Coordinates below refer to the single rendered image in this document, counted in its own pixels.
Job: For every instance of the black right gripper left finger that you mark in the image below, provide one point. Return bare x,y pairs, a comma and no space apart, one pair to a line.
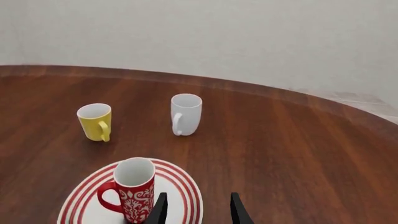
159,211

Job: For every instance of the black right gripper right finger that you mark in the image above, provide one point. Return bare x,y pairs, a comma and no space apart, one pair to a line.
238,211

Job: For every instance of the red patterned mug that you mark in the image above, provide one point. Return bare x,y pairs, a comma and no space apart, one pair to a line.
136,200

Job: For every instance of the white plate with red rings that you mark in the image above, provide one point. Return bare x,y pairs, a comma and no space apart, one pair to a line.
183,186

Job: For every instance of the white mug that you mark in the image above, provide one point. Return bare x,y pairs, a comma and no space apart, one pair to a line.
188,116

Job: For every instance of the yellow mug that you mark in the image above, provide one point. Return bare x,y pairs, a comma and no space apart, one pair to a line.
93,126

